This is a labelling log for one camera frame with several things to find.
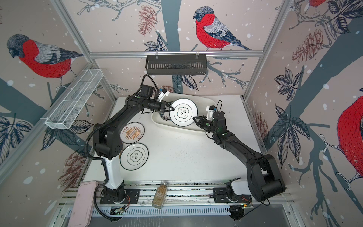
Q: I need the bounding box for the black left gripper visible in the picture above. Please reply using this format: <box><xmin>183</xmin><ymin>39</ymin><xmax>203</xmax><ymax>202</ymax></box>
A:
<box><xmin>147</xmin><ymin>100</ymin><xmax>175</xmax><ymax>113</ymax></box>

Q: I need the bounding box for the green rim plate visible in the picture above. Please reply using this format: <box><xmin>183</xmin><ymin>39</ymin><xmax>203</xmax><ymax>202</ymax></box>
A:
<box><xmin>159</xmin><ymin>112</ymin><xmax>172</xmax><ymax>122</ymax></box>

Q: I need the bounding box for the white flower plate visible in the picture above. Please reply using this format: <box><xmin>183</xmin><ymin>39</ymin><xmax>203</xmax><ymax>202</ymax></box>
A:
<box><xmin>170</xmin><ymin>98</ymin><xmax>198</xmax><ymax>127</ymax></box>
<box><xmin>120</xmin><ymin>143</ymin><xmax>149</xmax><ymax>171</ymax></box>

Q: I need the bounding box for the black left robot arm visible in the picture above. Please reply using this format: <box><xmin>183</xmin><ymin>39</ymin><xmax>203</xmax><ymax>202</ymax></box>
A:
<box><xmin>85</xmin><ymin>85</ymin><xmax>174</xmax><ymax>204</ymax></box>

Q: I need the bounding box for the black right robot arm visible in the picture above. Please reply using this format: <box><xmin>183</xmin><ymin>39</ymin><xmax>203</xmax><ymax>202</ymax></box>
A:
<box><xmin>193</xmin><ymin>112</ymin><xmax>285</xmax><ymax>202</ymax></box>

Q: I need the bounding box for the white plastic bin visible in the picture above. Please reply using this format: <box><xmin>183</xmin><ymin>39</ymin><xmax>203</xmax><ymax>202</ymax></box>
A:
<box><xmin>151</xmin><ymin>93</ymin><xmax>216</xmax><ymax>135</ymax></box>

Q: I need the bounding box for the sunburst plate left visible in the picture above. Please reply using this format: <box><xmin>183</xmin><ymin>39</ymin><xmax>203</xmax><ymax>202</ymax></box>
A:
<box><xmin>120</xmin><ymin>122</ymin><xmax>145</xmax><ymax>144</ymax></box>

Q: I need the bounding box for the spice jar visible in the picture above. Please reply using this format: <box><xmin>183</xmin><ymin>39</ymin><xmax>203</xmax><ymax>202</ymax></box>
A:
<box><xmin>152</xmin><ymin>182</ymin><xmax>168</xmax><ymax>209</ymax></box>

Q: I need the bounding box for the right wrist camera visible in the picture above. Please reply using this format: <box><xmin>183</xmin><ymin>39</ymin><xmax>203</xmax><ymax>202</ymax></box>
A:
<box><xmin>206</xmin><ymin>105</ymin><xmax>217</xmax><ymax>121</ymax></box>

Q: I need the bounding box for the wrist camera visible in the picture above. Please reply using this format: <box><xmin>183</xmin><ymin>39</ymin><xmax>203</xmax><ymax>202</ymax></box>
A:
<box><xmin>157</xmin><ymin>89</ymin><xmax>170</xmax><ymax>102</ymax></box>
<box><xmin>206</xmin><ymin>105</ymin><xmax>217</xmax><ymax>121</ymax></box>

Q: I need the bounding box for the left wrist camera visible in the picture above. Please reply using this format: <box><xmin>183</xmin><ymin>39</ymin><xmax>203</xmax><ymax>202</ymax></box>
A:
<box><xmin>157</xmin><ymin>89</ymin><xmax>170</xmax><ymax>102</ymax></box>

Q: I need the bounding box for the black wall basket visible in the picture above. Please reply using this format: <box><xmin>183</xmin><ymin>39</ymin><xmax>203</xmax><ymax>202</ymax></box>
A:
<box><xmin>145</xmin><ymin>54</ymin><xmax>208</xmax><ymax>76</ymax></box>

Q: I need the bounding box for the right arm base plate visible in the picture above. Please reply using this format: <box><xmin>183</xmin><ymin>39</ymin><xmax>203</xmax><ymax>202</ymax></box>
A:
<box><xmin>209</xmin><ymin>187</ymin><xmax>252</xmax><ymax>203</ymax></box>

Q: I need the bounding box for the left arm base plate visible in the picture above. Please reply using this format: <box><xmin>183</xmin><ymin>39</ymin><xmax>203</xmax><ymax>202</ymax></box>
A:
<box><xmin>100</xmin><ymin>188</ymin><xmax>140</xmax><ymax>205</ymax></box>

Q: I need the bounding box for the white wire mesh shelf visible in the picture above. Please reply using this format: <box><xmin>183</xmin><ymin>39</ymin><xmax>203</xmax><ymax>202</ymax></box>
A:
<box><xmin>45</xmin><ymin>69</ymin><xmax>104</xmax><ymax>129</ymax></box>

